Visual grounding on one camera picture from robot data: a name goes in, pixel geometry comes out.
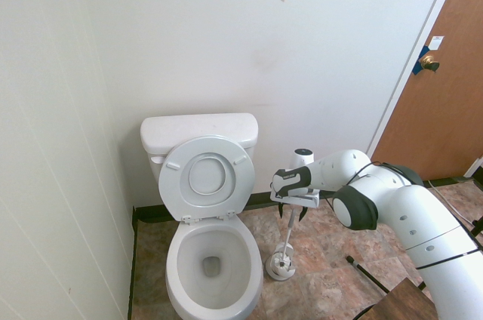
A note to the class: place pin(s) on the brown wooden door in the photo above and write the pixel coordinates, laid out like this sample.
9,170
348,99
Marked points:
445,101

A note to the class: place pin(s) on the brown wooden table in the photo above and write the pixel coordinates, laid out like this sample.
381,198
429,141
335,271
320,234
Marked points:
403,305

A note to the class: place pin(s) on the white door frame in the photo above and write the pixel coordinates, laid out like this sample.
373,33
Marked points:
420,44

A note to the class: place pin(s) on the blue tape strip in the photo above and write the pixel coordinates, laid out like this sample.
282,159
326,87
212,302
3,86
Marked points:
417,68

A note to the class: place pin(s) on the white paper label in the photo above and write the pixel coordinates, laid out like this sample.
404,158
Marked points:
435,42

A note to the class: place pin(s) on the brass door knob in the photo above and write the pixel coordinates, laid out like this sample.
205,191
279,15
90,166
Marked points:
428,61

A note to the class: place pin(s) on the white toilet brush holder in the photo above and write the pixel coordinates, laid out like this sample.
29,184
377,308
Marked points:
279,275

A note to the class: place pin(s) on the white toilet lid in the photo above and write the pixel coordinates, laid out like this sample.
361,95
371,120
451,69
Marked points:
207,176

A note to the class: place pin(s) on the white toilet bowl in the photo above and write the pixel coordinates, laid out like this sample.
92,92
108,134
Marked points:
177,259

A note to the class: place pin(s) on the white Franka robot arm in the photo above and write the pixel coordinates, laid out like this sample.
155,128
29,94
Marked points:
415,214

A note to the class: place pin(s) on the white toilet seat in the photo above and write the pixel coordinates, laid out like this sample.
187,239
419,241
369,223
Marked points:
170,191

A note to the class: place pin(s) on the white toilet brush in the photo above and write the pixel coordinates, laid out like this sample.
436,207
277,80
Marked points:
288,231

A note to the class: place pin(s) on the black camera tripod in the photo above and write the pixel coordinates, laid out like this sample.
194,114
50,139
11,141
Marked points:
350,259

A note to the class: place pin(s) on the white toilet tank cover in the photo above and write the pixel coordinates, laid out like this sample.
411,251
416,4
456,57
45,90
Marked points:
196,127

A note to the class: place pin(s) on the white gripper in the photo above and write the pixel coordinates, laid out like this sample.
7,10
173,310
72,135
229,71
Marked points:
302,201

